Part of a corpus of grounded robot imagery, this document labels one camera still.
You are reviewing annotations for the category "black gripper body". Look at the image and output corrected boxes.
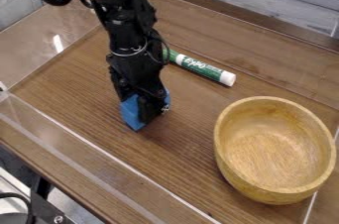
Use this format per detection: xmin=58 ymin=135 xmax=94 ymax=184
xmin=105 ymin=49 xmax=166 ymax=102

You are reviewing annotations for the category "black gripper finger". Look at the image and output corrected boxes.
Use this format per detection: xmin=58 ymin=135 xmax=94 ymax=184
xmin=137 ymin=96 xmax=169 ymax=124

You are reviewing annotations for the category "blue rectangular block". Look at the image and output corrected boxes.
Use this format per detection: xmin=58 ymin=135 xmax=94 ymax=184
xmin=120 ymin=91 xmax=170 ymax=131

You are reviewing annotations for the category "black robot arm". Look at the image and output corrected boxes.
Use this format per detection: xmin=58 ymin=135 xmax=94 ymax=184
xmin=42 ymin=0 xmax=169 ymax=130

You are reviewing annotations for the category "brown wooden bowl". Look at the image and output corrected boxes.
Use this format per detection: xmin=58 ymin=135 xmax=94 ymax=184
xmin=213 ymin=96 xmax=336 ymax=205

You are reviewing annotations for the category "green Expo marker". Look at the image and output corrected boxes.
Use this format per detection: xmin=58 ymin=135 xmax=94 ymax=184
xmin=162 ymin=49 xmax=237 ymax=87

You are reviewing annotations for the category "black cable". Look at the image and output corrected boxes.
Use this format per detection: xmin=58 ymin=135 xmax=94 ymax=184
xmin=0 ymin=192 xmax=34 ymax=224

